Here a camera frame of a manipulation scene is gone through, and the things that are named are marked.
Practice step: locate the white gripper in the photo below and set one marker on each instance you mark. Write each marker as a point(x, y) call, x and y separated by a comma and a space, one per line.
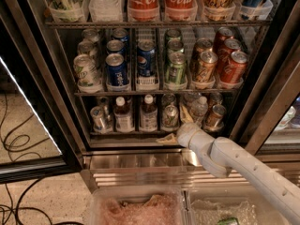
point(187, 132)

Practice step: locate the middle red coke can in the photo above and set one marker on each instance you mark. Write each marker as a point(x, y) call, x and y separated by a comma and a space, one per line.
point(229, 46)

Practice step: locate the left tea bottle white cap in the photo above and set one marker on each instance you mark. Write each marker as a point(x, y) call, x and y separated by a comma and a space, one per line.
point(123, 116)

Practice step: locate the clear plastic bin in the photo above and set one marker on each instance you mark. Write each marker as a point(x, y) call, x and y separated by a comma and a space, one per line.
point(210, 205)
point(138, 205)

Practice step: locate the front clear water bottle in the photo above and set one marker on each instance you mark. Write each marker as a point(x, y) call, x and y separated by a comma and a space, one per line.
point(198, 110)

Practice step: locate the rear gold can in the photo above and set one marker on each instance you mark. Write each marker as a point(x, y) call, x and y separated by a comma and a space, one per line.
point(201, 45)

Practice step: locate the blue pepsi can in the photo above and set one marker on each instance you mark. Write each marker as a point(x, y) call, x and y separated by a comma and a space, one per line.
point(116, 46)
point(121, 34)
point(117, 69)

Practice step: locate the bronze can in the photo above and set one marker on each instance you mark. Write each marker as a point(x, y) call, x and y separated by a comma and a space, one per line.
point(215, 116)
point(214, 99)

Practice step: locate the right tea bottle white cap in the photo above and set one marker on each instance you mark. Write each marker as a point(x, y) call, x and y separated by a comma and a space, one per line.
point(148, 114)

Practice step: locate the right clear plastic bin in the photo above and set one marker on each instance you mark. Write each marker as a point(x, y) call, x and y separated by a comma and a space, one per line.
point(210, 205)

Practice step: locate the front red coke can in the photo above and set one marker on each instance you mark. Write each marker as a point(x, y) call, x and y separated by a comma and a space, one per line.
point(234, 70)

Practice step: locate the rear silver can bottom left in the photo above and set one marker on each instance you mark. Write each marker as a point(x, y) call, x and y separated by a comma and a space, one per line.
point(104, 104)

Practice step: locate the middle white green can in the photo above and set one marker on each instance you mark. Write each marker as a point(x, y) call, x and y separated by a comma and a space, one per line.
point(89, 48)

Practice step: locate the rear white green can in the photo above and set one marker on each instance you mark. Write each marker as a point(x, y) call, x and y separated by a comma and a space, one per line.
point(91, 35)

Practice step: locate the coca-cola bottle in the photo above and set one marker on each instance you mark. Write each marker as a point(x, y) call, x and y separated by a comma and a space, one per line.
point(143, 10)
point(178, 10)

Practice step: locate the white green can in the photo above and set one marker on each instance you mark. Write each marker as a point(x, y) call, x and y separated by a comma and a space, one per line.
point(91, 35)
point(86, 71)
point(89, 48)

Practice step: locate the front bronze can bottom right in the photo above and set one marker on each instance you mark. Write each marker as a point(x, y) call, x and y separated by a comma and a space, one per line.
point(215, 116)

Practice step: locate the clear bottle top shelf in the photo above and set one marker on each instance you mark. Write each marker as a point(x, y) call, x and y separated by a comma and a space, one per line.
point(106, 10)

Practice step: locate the gold can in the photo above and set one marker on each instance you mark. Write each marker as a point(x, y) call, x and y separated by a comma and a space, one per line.
point(201, 45)
point(205, 66)

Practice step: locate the front white green can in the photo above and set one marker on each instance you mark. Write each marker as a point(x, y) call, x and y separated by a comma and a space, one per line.
point(86, 71)

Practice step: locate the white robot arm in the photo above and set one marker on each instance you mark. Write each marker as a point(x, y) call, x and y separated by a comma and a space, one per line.
point(219, 156)

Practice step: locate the open glass fridge door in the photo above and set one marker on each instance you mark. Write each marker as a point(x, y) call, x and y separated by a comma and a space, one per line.
point(43, 78)

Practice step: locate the silver can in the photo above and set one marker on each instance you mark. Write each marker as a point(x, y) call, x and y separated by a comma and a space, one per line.
point(104, 104)
point(100, 120)

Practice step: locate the rear clear water bottle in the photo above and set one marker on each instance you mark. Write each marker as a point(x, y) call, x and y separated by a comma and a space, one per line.
point(190, 97)

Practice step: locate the right coca-cola bottle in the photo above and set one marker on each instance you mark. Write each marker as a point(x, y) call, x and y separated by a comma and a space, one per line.
point(178, 10)

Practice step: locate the gold label bottle top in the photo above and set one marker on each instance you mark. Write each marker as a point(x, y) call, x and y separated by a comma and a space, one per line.
point(218, 10)

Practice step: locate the red coke can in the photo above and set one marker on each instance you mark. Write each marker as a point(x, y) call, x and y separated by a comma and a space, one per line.
point(229, 46)
point(234, 70)
point(221, 35)

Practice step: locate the single pepsi can centre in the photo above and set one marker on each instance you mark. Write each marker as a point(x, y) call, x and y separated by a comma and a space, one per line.
point(146, 57)

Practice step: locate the rear bronze can bottom right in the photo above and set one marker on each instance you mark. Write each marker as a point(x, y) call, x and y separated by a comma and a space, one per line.
point(214, 99)

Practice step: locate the steel fridge base grille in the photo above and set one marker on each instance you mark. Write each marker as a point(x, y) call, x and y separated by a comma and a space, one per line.
point(171, 166)

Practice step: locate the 7up can shelf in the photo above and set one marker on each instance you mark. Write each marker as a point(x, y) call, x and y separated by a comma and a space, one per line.
point(168, 99)
point(170, 116)

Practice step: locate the middle blue pepsi can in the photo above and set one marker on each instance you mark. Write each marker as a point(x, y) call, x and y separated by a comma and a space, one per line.
point(116, 46)

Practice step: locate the rear red coke can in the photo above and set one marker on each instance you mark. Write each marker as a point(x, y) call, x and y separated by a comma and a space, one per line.
point(221, 35)

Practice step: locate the front silver can bottom left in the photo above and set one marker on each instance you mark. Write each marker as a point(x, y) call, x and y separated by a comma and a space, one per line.
point(100, 120)

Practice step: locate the green can in bin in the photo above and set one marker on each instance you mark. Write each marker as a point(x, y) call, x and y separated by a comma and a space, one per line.
point(228, 221)

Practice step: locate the rear blue pepsi can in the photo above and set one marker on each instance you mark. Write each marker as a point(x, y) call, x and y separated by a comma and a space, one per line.
point(121, 34)

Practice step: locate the right fridge door frame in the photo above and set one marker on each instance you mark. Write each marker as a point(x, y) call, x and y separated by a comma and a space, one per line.
point(273, 93)

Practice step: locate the left coca-cola bottle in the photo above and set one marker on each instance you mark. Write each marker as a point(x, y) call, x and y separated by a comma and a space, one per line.
point(143, 10)

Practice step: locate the front gold can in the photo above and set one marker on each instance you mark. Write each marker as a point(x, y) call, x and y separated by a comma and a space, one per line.
point(205, 66)

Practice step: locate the tea bottle white cap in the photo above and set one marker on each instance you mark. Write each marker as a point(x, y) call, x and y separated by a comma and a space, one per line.
point(148, 114)
point(123, 116)

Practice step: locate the front blue pepsi can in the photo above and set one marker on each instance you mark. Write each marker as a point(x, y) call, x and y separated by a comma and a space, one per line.
point(117, 69)

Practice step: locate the clear water bottle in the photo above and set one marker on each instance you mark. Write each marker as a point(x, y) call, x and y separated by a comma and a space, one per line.
point(198, 110)
point(190, 97)

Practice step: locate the left clear plastic bin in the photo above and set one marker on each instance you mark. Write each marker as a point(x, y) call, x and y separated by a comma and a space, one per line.
point(138, 205)

